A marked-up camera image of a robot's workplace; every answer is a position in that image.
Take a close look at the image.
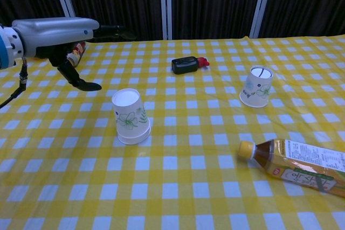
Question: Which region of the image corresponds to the paper cup large green flower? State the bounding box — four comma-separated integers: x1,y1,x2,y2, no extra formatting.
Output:
111,88,151,137

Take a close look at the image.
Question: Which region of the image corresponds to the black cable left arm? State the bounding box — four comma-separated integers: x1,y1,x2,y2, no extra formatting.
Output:
0,57,29,109

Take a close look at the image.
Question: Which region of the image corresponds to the paper cup blue flower print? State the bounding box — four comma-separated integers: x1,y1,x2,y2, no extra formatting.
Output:
117,126,151,145

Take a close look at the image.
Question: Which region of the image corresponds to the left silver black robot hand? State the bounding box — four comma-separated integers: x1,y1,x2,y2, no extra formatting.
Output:
12,17,137,92

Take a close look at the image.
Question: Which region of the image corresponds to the red label bottle yellow cap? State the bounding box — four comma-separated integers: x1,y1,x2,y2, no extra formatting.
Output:
66,40,87,68

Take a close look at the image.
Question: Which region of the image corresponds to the yellow white checked tablecloth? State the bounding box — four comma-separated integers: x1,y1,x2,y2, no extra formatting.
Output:
0,35,345,230

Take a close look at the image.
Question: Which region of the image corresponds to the paper cup black line bottom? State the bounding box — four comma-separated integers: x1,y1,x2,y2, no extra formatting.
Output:
239,65,275,108

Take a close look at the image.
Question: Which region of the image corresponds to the tea bottle yellow cap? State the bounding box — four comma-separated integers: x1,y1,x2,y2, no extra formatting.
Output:
237,138,345,198

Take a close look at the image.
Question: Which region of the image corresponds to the small black bottle red cap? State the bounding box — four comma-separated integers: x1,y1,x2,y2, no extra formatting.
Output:
171,55,210,75

